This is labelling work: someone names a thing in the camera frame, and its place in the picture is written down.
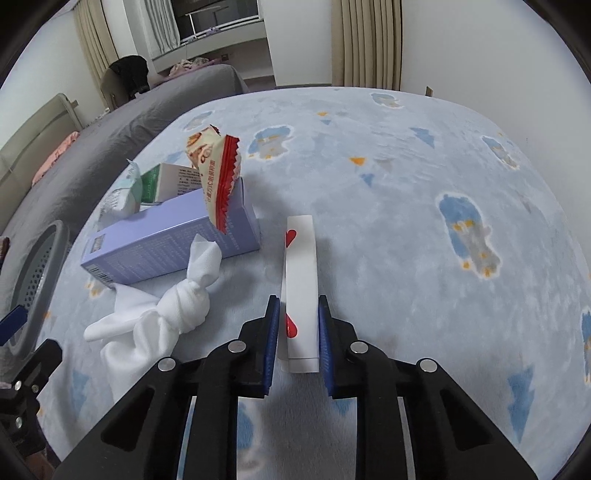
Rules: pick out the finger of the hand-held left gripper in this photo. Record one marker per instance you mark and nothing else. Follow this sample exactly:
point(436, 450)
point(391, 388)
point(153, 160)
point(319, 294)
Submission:
point(11, 325)
point(39, 362)

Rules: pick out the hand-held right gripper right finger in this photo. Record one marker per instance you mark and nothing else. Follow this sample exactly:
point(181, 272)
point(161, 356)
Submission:
point(325, 353)

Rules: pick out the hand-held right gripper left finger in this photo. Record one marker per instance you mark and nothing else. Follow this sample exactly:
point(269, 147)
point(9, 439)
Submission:
point(272, 344)

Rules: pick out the grey perforated plastic basket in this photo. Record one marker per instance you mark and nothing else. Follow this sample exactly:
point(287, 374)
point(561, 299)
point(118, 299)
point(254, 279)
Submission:
point(34, 272)

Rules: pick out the white box with red hearts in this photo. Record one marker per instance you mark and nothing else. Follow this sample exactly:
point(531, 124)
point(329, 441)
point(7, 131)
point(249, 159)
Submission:
point(300, 277)

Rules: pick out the purple cardboard box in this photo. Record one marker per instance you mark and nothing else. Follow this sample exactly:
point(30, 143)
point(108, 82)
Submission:
point(152, 249)

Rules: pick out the light blue wet wipes packet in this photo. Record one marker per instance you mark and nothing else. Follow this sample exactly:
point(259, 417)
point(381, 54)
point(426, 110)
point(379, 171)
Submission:
point(122, 198)

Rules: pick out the person's left forearm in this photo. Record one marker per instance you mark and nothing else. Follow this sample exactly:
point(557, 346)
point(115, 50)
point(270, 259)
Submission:
point(39, 464)

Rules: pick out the white knotted cloth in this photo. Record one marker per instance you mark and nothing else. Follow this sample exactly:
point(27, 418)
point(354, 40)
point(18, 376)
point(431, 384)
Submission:
point(184, 304)

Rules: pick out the light blue printed blanket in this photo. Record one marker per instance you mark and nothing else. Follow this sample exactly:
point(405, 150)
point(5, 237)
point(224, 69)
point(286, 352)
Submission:
point(392, 230)

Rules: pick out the pink cloth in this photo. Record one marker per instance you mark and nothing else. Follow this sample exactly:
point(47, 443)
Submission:
point(55, 154)

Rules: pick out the red and white snack wrapper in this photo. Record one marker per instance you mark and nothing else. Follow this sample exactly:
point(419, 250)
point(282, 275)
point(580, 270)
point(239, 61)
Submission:
point(217, 175)

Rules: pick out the green and white small box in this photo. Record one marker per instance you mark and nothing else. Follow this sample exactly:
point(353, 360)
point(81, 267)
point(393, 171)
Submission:
point(171, 182)

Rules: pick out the beige headboard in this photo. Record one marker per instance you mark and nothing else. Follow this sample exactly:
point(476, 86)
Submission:
point(32, 134)

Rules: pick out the pink pile of clothes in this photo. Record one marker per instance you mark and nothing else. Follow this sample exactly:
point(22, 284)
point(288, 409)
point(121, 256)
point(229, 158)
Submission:
point(187, 67)

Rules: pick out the white window bench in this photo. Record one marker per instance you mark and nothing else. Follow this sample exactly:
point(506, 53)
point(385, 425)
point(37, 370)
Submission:
point(221, 48)

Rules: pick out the beige curtain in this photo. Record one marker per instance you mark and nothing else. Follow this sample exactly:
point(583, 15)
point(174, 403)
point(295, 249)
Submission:
point(367, 41)
point(94, 37)

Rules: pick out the dark window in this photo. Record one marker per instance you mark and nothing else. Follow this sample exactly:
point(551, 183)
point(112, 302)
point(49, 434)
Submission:
point(212, 14)

